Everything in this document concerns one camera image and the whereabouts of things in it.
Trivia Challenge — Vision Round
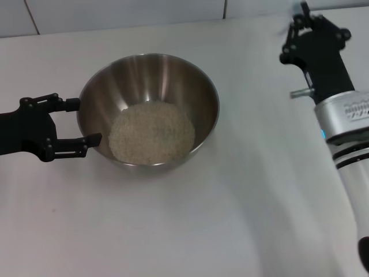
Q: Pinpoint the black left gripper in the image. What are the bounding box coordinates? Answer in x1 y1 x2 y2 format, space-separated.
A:
0 92 103 162

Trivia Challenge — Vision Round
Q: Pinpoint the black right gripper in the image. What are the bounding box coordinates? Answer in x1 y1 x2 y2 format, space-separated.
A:
280 1 356 105

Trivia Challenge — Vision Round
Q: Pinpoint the clear plastic cup of rice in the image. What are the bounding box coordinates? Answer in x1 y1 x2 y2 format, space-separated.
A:
108 100 196 166

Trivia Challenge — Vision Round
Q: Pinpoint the stainless steel mixing bowl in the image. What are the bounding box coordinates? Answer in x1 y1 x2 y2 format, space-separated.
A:
76 53 220 175

